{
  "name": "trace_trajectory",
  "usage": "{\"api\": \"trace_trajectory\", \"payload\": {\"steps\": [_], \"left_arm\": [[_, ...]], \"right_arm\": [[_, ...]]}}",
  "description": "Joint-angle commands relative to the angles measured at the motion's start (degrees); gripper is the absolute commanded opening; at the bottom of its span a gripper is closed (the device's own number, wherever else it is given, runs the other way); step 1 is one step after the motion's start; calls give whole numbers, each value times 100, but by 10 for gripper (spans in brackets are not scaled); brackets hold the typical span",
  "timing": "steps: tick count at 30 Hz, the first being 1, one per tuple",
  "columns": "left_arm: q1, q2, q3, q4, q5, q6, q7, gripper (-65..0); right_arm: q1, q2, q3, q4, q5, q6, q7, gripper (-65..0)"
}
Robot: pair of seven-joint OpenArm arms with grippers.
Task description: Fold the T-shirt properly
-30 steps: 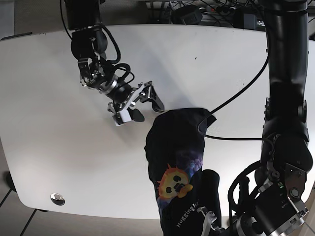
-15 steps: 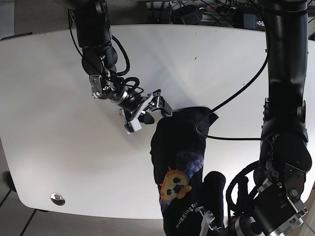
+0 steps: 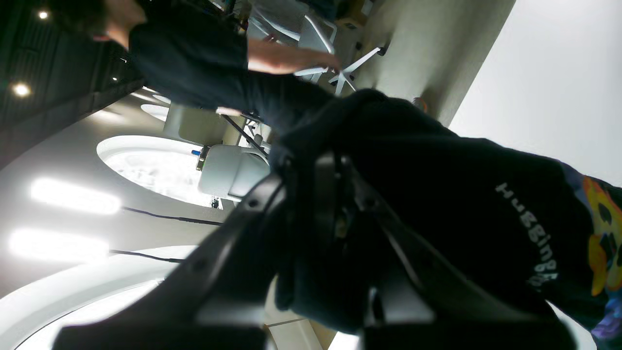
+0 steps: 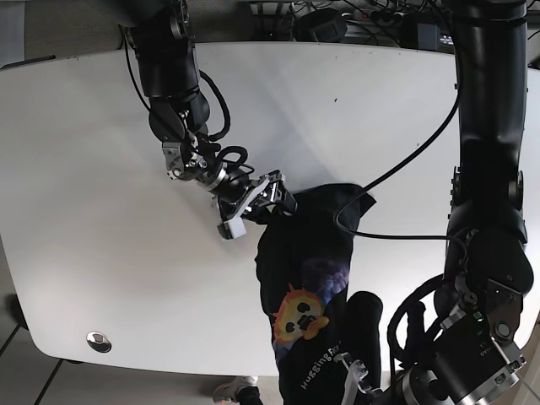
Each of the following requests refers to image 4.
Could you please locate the black T-shirt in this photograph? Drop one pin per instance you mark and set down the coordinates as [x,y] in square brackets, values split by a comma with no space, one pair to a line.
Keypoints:
[303,264]

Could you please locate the black trousers of person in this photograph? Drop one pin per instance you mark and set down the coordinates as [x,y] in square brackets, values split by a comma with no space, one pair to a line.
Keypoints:
[248,395]

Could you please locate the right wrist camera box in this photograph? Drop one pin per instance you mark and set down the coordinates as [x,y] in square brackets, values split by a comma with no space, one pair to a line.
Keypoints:
[232,228]

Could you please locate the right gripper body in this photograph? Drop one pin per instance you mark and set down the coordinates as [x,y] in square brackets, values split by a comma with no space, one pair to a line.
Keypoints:
[233,195]

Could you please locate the black power adapter box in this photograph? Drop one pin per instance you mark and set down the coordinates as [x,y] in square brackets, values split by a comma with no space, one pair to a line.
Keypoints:
[325,25]

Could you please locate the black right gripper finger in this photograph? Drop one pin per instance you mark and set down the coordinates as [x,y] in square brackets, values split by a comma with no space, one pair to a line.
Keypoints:
[258,214]
[282,199]

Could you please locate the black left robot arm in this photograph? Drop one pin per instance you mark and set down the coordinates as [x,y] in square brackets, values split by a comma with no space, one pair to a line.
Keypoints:
[452,340]

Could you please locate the white orange sneaker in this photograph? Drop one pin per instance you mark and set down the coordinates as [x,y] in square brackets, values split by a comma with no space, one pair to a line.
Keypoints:
[226,392]

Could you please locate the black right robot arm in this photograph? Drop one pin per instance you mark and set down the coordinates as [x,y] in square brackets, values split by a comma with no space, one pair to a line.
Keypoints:
[188,114]

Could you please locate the left silver table grommet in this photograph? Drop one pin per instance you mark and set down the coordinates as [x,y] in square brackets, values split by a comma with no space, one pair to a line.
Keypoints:
[99,342]

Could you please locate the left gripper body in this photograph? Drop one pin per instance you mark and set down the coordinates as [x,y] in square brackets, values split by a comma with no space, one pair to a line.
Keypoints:
[357,389]

